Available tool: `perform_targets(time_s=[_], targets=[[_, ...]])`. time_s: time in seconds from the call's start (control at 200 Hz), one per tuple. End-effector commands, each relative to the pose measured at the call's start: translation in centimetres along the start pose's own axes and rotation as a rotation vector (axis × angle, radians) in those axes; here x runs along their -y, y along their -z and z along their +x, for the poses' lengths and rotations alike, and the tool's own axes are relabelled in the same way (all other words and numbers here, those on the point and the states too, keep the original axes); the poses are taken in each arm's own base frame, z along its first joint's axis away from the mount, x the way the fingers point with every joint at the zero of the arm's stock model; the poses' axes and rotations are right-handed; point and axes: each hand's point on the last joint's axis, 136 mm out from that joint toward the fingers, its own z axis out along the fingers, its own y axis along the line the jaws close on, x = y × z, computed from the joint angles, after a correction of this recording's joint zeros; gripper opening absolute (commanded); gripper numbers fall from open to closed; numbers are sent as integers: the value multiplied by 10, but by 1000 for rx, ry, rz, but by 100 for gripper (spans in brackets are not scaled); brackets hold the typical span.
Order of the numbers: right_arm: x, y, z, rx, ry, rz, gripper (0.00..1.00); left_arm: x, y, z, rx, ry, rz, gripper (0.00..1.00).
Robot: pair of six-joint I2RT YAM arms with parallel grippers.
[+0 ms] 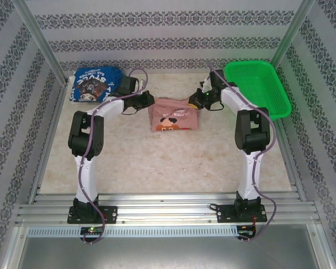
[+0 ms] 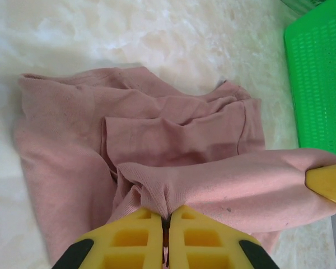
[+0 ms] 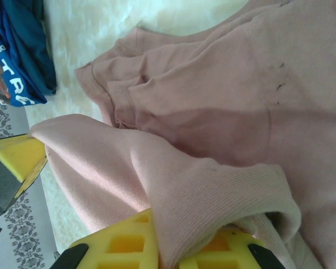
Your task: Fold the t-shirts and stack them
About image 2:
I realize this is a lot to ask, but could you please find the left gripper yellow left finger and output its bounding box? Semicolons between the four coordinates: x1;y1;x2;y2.
52;207;166;269

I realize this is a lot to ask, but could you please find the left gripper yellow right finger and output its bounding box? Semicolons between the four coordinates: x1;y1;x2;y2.
169;204;281;269

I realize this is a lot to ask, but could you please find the pink t-shirt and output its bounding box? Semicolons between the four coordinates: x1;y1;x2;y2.
13;66;336;269

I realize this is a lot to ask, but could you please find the green plastic basket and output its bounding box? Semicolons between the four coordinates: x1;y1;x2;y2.
279;0;336;158

